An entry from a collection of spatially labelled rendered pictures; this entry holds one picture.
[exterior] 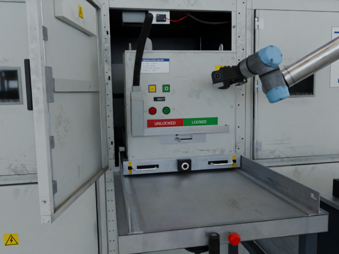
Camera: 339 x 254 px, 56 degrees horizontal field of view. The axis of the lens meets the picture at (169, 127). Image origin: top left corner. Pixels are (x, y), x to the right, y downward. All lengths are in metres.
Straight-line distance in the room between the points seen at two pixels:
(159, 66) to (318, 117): 0.89
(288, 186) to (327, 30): 0.94
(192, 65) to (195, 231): 0.74
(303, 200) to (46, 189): 0.77
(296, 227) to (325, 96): 0.95
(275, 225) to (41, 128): 0.71
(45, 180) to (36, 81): 0.26
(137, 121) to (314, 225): 0.71
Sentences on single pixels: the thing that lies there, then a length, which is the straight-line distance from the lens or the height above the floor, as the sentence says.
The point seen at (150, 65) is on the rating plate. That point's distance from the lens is 1.35.
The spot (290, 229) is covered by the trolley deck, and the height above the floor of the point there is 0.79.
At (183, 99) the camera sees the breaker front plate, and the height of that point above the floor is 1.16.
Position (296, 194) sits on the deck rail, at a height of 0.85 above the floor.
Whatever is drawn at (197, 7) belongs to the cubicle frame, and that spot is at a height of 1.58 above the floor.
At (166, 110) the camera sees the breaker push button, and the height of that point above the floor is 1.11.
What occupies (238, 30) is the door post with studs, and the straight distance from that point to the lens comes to 1.63.
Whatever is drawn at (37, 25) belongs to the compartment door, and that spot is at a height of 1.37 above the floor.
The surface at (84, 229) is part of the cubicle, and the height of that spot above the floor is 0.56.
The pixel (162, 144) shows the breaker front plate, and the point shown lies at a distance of 1.40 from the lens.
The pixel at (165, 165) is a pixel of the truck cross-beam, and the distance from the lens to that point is 1.41.
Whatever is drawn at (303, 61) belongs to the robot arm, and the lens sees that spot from 1.31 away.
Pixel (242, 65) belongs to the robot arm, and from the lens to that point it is 1.23.
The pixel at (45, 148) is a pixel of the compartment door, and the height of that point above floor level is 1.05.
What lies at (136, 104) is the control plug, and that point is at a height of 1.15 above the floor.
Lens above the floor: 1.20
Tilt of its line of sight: 7 degrees down
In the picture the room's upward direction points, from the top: 1 degrees counter-clockwise
